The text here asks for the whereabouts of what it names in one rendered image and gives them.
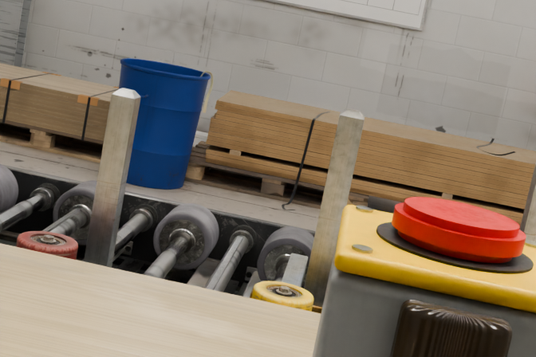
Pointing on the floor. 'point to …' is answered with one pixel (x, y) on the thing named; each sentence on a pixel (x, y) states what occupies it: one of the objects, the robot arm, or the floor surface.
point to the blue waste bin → (163, 119)
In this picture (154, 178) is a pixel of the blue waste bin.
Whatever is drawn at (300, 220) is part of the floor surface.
